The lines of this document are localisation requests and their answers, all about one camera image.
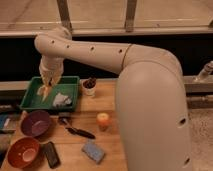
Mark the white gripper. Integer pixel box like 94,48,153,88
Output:
39,57,64,87

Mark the yellow banana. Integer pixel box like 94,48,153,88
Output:
37,85,52,100

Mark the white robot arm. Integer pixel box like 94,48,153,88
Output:
34,27,193,171

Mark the green plastic tray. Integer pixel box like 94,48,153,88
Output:
20,76,80,111

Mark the crumpled grey cloth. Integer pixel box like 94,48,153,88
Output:
52,93,72,107

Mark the white cup with contents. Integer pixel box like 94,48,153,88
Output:
82,77,96,96

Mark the dark purple bowl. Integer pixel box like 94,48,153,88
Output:
21,110,51,137

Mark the blue object at left edge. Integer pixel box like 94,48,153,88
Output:
0,115,10,130

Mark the red yellow apple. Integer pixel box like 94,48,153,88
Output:
96,113,110,129

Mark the orange bowl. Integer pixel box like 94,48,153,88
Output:
7,137,40,169

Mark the black rectangular block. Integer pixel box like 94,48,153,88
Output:
42,141,60,169

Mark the blue sponge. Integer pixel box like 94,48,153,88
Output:
82,140,105,164

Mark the black handled brush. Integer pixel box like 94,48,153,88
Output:
58,112,95,139

